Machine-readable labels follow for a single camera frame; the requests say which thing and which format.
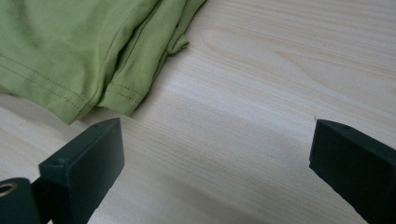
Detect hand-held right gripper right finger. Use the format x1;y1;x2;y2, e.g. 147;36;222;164
308;119;396;224

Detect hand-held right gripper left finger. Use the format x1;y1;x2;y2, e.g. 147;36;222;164
38;117;125;224

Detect green t-shirt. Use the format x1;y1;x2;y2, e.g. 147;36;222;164
0;0;207;125

